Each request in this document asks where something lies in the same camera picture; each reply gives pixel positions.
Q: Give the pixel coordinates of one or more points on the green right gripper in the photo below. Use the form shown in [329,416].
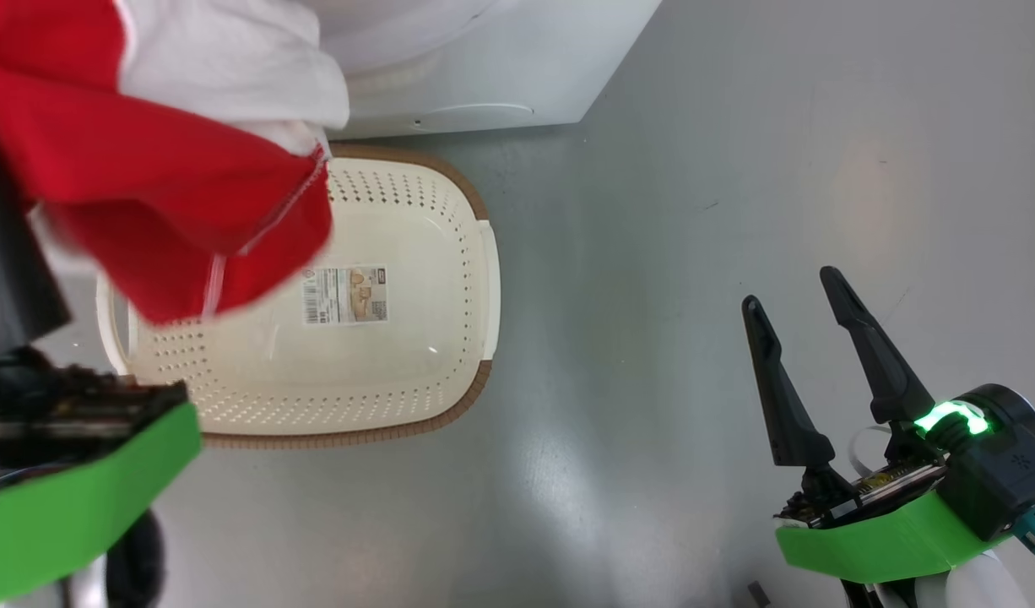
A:
[889,540]

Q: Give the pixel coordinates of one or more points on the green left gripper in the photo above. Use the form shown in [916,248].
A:
[62,507]

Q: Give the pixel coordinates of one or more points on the red and white garment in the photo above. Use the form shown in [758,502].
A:
[146,186]

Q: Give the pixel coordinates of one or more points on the paper basket label sticker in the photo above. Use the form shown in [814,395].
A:
[349,295]

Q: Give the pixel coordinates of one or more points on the cream perforated laundry basket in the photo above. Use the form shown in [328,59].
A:
[382,371]

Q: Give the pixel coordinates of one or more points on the white front-load washing machine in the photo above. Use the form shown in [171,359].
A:
[526,59]

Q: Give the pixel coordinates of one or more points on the small dark floor object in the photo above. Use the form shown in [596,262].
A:
[760,594]

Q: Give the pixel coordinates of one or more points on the round white filter cover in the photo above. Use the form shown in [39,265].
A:
[475,114]

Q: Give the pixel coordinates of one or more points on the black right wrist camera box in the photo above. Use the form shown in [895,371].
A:
[1007,481]

